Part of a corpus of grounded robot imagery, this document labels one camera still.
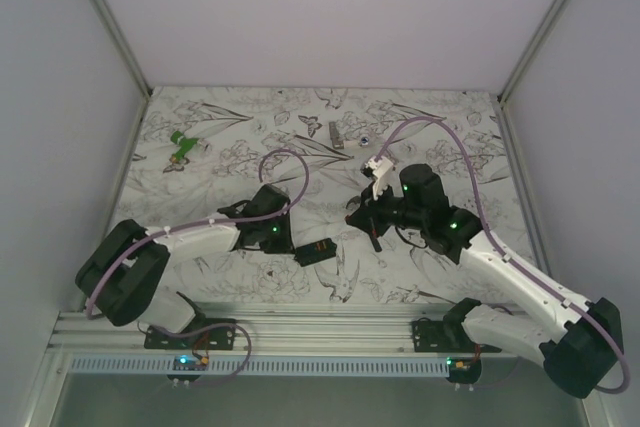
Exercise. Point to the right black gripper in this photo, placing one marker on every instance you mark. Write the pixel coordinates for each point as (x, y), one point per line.
(369, 200)

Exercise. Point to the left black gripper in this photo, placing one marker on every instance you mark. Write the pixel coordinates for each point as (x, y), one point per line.
(285, 244)

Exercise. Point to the black fuse box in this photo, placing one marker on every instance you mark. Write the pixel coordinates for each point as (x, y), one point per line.
(315, 252)

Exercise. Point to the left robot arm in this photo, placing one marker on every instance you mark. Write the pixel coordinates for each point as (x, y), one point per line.
(122, 277)

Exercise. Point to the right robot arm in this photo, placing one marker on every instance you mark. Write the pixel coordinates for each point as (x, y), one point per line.
(576, 341)

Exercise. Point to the floral patterned table mat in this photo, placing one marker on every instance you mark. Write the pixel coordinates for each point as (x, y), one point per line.
(248, 136)

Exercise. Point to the green plastic connector part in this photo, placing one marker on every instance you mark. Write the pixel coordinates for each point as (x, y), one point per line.
(184, 145)

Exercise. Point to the right small circuit board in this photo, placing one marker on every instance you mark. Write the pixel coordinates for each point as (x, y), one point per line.
(464, 371)

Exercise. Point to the small circuit board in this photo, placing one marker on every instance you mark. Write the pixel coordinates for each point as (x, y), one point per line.
(187, 369)
(464, 371)

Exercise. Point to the left small circuit board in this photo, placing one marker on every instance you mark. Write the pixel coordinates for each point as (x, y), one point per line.
(187, 369)

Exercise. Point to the black handled hammer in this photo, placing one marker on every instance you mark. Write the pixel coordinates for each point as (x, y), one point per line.
(364, 219)

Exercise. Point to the aluminium front rail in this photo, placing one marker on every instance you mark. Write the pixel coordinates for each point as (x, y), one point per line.
(290, 330)

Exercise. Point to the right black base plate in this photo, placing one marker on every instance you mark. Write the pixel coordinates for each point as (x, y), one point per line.
(440, 336)

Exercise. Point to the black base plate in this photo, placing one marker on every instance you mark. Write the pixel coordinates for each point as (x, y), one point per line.
(440, 336)
(203, 335)

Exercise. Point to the grey metal bracket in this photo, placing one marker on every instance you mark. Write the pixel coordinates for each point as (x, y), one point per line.
(336, 138)

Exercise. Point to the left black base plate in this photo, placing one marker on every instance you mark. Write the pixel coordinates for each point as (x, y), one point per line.
(203, 335)

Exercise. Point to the white slotted cable duct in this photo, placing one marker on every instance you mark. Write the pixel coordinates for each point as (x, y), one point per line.
(375, 367)

